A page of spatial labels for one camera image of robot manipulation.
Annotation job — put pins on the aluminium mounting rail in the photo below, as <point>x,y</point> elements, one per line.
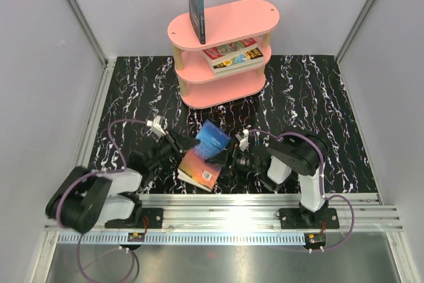
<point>236,220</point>

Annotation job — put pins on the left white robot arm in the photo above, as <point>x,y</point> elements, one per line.
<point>87,197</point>

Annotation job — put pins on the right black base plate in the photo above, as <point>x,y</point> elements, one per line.
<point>296,218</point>

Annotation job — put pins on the pink three-tier shelf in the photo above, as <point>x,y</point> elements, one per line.
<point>199,87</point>

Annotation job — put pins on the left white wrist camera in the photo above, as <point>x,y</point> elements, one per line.
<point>157,126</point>

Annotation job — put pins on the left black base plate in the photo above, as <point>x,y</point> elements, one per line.
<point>150,217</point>

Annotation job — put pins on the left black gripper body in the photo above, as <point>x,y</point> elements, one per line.
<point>163,150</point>

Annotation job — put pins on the red 13-storey treehouse book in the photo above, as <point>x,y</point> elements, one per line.
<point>223,52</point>

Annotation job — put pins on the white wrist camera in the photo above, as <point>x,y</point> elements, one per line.
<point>157,126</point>
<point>242,138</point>

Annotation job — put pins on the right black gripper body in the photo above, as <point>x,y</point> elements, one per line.
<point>242,162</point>

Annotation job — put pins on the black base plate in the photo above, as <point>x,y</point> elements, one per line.
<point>296,218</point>
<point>150,217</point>

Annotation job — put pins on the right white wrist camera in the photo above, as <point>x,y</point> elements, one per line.
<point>242,138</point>

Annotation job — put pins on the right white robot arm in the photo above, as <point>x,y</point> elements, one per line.
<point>297,151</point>

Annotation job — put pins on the black yellow treehouse book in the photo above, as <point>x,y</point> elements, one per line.
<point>254,55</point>

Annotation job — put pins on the blue orange book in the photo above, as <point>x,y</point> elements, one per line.
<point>193,168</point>

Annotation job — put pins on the black marble pattern mat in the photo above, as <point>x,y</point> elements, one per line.
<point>300,91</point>

